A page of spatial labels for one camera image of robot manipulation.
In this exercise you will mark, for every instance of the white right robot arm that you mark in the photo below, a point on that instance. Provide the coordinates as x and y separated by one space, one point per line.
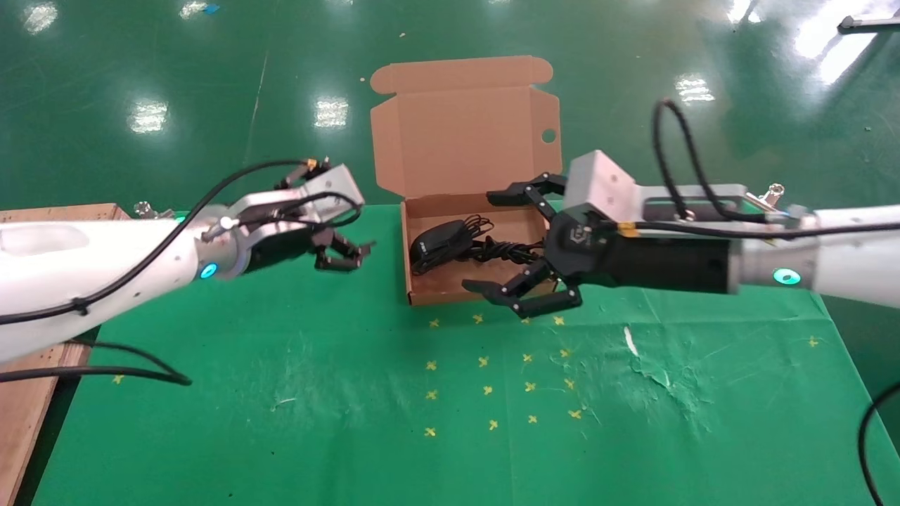
858 260

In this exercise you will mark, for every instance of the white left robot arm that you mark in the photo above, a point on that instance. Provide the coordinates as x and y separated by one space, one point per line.
70 267

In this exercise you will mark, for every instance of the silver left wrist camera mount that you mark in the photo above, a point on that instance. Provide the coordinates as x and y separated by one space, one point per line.
337 193

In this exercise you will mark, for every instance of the brown wooden board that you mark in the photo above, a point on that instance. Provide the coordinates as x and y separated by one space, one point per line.
21 422

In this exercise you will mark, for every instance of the black floor stand base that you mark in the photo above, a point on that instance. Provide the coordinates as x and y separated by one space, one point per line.
868 24

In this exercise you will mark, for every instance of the small white scrap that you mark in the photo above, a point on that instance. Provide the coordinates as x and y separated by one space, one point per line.
631 341

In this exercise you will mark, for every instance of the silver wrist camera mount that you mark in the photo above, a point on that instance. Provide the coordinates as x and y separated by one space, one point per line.
337 193
598 179

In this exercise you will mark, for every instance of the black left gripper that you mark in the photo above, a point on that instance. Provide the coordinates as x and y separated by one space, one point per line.
281 247

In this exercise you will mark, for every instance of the silver metal table clamp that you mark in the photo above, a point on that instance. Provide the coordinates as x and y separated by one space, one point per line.
144 207
773 191

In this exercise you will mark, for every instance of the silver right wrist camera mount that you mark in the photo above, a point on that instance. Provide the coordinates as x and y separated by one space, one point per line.
598 179

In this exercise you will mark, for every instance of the blue floor tape piece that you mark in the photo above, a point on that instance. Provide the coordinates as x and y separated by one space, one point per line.
210 9

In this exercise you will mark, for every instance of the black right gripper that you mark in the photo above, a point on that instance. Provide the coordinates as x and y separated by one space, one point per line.
654 263

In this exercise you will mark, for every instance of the open brown cardboard box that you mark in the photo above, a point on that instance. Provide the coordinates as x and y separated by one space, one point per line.
457 133

